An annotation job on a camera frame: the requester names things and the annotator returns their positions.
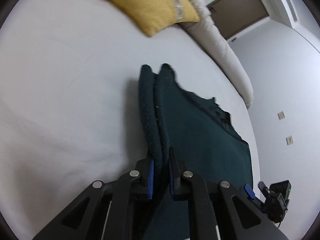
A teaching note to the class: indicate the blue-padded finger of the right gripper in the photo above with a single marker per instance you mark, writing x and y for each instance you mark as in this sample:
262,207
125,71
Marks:
250,193

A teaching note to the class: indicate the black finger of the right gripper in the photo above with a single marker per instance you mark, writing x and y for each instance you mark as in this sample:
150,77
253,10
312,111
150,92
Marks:
263,188

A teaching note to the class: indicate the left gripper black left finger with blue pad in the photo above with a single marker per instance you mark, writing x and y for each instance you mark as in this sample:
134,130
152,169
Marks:
144,184

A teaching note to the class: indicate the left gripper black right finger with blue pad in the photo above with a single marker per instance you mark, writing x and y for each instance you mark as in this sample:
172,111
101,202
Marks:
176,169

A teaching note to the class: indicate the dark green knit sweater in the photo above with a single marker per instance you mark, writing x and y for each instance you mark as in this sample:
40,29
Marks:
199,132

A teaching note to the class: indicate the cream white duvet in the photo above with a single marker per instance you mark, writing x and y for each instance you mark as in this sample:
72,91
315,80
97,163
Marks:
208,36

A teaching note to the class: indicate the yellow patterned cushion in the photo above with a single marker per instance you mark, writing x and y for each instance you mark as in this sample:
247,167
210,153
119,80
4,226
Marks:
152,16

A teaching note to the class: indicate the brown wooden door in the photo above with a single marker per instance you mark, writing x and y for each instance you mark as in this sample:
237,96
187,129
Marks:
233,16

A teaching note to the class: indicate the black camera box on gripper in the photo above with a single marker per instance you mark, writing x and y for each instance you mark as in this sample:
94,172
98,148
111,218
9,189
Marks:
283,187

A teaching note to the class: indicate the lower beige wall socket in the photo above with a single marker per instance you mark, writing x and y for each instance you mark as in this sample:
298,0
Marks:
289,140

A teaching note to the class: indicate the beige wall socket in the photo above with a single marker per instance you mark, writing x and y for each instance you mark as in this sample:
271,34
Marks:
289,140
281,115

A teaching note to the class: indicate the upper beige wall socket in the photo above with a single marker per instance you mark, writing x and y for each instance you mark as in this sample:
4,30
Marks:
281,115

